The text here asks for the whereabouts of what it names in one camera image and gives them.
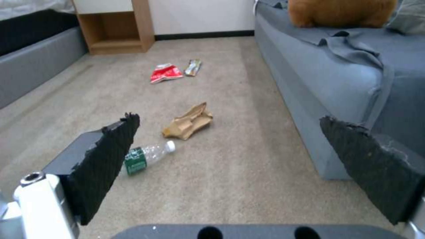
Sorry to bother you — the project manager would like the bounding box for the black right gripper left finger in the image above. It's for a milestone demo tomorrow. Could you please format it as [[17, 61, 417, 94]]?
[[0, 112, 141, 239]]

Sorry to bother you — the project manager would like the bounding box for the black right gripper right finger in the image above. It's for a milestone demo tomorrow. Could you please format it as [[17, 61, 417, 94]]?
[[319, 115, 425, 239]]

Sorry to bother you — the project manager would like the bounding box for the clear plastic bottle green label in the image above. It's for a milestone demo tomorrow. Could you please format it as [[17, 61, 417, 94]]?
[[118, 140, 176, 177]]

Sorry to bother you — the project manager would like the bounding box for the grey upholstered bed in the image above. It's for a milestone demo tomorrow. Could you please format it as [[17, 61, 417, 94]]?
[[253, 0, 425, 181]]

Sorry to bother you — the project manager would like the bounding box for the crumpled brown paper bag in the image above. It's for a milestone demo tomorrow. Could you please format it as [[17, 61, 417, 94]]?
[[161, 102, 214, 141]]

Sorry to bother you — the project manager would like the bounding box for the grey blanket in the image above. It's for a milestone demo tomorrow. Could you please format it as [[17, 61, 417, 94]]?
[[257, 0, 425, 130]]

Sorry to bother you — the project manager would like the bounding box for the red snack wrapper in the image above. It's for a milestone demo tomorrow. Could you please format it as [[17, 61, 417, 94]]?
[[149, 63, 184, 84]]

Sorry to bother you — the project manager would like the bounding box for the grey bed with black mattress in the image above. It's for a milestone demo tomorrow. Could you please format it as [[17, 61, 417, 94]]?
[[0, 9, 90, 110]]

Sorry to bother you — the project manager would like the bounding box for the silver snack wrapper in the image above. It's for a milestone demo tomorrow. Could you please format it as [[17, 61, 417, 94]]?
[[183, 59, 203, 77]]

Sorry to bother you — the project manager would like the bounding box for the wooden bedside cabinet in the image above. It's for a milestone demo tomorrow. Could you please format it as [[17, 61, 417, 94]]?
[[71, 0, 156, 55]]

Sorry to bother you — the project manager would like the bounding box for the grey pillow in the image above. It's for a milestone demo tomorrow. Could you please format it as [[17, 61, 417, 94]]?
[[384, 0, 425, 35]]

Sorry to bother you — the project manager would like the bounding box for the brown plush toy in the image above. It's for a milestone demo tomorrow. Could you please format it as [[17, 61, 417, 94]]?
[[287, 0, 398, 28]]

